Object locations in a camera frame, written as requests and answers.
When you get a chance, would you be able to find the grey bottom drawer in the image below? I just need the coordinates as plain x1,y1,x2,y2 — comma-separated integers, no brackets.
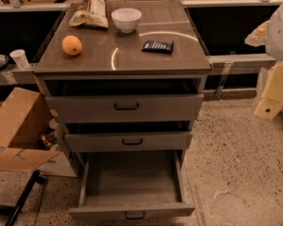
69,151,194,219

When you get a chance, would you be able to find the grey drawer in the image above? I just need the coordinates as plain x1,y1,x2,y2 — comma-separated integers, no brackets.
65,132,192,153
69,151,194,219
46,94,203,122

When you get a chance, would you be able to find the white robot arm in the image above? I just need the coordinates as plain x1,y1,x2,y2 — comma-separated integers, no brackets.
265,3,283,60

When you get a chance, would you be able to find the grey drawer cabinet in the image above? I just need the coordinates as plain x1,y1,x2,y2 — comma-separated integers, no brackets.
35,1,211,160

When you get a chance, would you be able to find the grey top drawer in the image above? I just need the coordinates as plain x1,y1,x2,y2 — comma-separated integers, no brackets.
46,94,203,122

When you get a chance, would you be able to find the grey middle drawer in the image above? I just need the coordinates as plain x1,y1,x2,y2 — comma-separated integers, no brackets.
65,132,192,153

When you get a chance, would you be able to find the dark snack packet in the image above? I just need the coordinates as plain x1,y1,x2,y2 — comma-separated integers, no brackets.
141,40,174,54

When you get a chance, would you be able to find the white bowl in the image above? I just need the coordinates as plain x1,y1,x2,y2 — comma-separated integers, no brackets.
111,8,142,33

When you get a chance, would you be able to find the orange fruit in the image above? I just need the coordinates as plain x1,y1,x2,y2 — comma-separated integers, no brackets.
61,35,82,56

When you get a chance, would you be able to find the chip bag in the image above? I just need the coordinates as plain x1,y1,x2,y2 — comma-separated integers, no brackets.
69,0,108,28

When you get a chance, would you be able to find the open cardboard box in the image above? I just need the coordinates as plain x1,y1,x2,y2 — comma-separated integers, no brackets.
0,88,78,177

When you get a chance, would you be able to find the black metal stand leg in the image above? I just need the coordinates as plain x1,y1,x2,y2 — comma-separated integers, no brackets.
0,170,45,226

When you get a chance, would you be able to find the white paper cup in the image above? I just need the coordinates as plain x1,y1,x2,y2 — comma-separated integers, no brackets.
9,49,29,69

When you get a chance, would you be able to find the yellow robot part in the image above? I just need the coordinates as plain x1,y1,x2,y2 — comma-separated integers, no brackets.
254,61,283,121

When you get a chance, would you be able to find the grey shelf rail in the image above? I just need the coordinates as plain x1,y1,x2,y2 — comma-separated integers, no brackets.
208,54,275,75

